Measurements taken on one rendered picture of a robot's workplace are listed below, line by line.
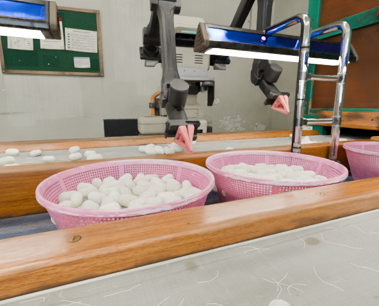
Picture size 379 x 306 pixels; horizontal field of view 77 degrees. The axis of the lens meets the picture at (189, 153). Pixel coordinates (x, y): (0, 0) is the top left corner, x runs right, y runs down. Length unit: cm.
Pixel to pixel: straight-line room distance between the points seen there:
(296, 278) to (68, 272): 19
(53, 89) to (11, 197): 239
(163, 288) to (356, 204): 27
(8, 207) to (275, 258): 48
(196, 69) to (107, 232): 130
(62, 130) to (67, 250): 268
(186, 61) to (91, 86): 156
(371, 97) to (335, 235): 100
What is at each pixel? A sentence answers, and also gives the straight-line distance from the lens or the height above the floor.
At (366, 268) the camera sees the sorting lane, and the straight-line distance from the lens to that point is 28.
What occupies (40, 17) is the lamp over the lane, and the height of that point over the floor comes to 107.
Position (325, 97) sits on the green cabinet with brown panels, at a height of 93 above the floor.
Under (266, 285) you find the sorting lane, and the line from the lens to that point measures 23.
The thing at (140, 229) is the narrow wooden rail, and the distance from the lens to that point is 25.
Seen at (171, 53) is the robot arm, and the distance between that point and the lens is 89.
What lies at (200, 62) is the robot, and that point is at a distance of 151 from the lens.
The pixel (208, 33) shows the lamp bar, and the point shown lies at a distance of 73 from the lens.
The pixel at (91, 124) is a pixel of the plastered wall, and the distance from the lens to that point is 285.
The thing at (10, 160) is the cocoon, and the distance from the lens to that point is 73.
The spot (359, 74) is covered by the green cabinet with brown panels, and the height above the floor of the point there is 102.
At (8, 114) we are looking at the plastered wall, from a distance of 301.
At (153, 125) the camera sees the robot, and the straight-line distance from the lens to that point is 169.
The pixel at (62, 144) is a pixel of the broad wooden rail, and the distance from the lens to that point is 90.
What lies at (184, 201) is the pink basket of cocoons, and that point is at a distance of 30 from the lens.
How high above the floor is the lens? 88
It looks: 11 degrees down
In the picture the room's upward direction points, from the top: straight up
